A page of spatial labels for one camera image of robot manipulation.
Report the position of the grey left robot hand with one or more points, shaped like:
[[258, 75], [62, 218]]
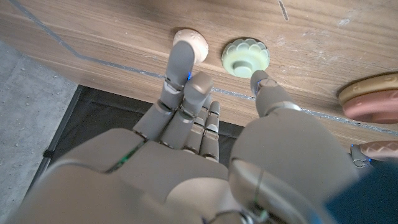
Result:
[[359, 155]]

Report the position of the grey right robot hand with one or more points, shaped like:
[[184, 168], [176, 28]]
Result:
[[155, 177]]

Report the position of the black fabric backdrop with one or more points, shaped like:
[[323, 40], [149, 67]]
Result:
[[102, 121]]

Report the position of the black backdrop stand pole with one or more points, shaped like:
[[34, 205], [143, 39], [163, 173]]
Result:
[[59, 132]]

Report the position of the silver tape outline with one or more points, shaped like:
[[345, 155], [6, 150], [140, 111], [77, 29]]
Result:
[[124, 66]]

